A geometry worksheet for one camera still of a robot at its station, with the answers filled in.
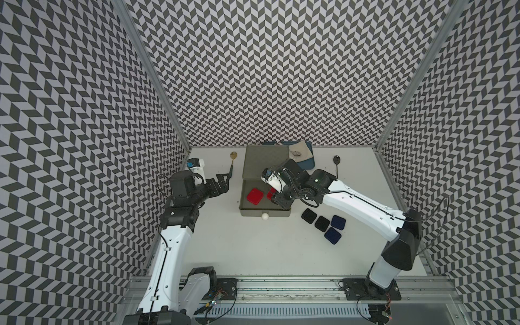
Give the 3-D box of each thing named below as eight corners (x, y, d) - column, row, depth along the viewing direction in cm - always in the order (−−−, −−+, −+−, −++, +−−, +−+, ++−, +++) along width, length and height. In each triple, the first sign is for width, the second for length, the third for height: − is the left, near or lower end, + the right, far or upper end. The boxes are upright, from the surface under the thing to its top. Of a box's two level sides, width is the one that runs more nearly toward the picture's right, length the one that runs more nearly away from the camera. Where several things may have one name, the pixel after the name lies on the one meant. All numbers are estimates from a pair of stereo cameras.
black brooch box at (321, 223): (313, 225, 92) (314, 223, 90) (319, 216, 95) (320, 214, 93) (323, 232, 90) (324, 230, 88) (329, 223, 93) (331, 221, 91)
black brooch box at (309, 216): (300, 218, 94) (301, 215, 92) (306, 210, 97) (307, 207, 95) (311, 225, 92) (312, 222, 90) (316, 216, 95) (317, 213, 93)
